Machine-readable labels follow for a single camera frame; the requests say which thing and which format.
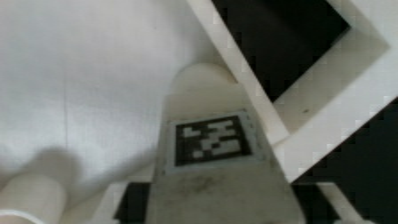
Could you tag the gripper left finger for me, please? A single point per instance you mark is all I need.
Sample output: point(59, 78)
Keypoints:
point(122, 204)

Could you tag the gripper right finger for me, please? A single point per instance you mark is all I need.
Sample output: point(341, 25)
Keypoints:
point(325, 205)

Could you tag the white table leg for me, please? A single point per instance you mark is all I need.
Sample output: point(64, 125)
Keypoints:
point(218, 184)

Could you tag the white square tabletop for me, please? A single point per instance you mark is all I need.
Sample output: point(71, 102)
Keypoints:
point(90, 55)

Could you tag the white U-shaped obstacle fence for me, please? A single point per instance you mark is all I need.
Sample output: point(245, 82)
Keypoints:
point(346, 87)

